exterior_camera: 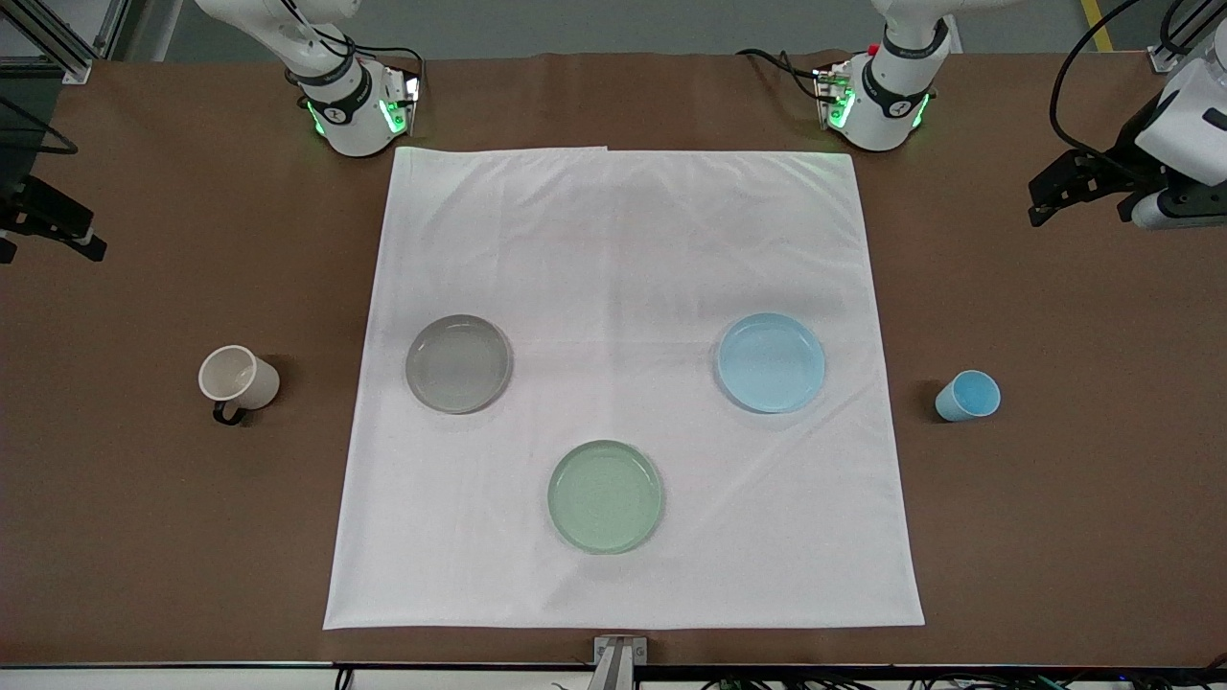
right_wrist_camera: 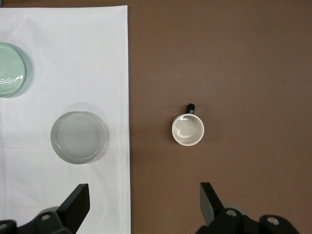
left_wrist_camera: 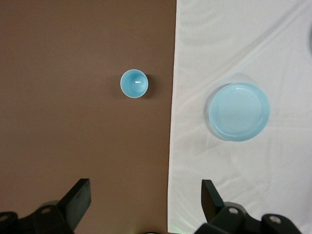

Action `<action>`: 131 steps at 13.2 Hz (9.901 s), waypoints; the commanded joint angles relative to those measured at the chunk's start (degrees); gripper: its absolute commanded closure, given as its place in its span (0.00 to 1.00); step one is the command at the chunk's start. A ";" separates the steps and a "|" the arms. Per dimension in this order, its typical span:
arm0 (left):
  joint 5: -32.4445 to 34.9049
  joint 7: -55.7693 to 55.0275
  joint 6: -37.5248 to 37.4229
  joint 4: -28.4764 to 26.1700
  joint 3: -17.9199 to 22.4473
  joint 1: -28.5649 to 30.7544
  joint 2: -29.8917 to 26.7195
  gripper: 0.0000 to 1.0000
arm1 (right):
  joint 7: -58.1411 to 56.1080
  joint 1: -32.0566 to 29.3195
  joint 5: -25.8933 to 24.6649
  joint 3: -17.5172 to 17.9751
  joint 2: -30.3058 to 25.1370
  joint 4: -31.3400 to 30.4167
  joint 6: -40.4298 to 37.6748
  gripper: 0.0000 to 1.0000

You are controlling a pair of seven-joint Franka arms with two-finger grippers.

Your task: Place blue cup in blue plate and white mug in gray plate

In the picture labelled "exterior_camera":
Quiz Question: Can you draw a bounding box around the blue cup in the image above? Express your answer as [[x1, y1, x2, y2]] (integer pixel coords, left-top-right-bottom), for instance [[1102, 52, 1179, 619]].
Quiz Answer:
[[935, 370, 1002, 423]]

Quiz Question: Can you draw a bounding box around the white mug with black handle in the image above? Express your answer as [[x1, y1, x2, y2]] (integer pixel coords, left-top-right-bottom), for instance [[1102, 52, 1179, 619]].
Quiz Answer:
[[198, 345, 281, 426]]

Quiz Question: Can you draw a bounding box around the blue plate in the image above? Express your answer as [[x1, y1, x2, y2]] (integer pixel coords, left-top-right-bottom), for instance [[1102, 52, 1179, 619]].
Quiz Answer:
[[716, 312, 827, 415]]

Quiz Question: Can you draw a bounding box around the gray plate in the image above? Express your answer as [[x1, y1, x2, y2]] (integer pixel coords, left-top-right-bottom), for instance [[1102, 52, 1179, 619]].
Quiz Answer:
[[405, 313, 514, 415]]

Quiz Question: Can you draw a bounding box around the green plate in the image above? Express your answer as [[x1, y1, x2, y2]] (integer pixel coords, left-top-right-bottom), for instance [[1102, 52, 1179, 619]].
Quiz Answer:
[[547, 440, 665, 555]]

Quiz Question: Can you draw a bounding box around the white cloth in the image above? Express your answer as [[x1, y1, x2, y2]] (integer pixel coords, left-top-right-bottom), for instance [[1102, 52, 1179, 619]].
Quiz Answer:
[[323, 146, 926, 631]]

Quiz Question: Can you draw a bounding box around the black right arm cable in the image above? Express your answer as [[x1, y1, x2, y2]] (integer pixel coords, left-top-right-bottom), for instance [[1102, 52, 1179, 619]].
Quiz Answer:
[[0, 94, 79, 156]]

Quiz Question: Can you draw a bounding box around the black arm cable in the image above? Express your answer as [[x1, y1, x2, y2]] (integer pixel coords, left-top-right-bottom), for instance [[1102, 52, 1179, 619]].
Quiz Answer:
[[1049, 0, 1211, 175], [0, 94, 79, 156]]

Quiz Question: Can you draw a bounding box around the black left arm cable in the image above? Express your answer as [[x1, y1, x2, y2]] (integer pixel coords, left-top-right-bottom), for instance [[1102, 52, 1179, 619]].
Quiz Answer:
[[1049, 0, 1211, 175]]

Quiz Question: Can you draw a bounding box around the aluminium frame profile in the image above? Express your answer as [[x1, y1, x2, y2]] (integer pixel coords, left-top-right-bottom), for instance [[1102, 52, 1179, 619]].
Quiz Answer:
[[0, 0, 131, 83]]

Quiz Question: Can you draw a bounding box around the black left base cable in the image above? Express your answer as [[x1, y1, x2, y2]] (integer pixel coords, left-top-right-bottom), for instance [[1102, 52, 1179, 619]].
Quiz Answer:
[[736, 47, 827, 103]]

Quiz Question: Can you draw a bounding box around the black base cable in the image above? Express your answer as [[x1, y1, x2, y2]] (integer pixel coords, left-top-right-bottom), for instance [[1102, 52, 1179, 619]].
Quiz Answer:
[[347, 38, 427, 80], [736, 47, 827, 103]]

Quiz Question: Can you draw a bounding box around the black right base cable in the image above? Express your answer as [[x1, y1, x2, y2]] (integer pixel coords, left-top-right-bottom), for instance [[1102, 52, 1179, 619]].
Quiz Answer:
[[347, 38, 427, 80]]

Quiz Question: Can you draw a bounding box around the metal table edge bracket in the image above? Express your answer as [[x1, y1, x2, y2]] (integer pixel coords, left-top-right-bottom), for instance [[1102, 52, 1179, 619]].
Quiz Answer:
[[593, 635, 649, 690]]

